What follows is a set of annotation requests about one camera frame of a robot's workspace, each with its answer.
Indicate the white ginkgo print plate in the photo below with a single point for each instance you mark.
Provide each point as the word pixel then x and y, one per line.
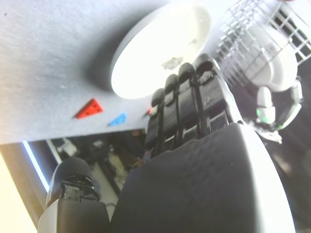
pixel 150 48
pixel 279 70

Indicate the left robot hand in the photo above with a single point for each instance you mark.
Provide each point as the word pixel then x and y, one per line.
pixel 194 184

